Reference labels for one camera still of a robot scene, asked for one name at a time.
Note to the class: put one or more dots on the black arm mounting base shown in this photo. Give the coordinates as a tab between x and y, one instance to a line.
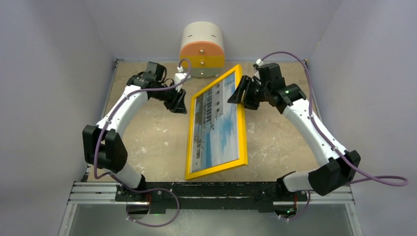
262	196

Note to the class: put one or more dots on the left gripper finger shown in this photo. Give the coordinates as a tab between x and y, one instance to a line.
173	105
180	105

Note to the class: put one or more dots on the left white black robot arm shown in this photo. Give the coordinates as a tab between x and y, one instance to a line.
103	146

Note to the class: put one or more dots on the round three-drawer mini cabinet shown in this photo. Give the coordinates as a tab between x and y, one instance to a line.
202	43

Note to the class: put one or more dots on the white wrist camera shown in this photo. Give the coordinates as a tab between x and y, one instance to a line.
180	78
256	66

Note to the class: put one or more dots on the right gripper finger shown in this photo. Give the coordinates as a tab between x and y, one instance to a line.
241	91
251	99

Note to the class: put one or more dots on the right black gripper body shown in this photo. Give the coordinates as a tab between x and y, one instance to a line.
264	90

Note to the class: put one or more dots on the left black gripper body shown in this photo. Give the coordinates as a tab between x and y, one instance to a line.
167	95

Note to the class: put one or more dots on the building photo print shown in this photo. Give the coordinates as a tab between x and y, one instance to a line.
215	127

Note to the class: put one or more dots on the aluminium rail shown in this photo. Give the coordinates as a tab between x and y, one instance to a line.
105	192

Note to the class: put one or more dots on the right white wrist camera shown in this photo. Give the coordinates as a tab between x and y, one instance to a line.
256	66

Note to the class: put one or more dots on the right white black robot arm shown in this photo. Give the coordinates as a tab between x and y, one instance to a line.
336	163

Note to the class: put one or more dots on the yellow wooden picture frame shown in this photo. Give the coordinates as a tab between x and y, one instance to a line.
242	136

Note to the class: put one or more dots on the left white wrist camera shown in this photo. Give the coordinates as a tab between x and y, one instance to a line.
180	78

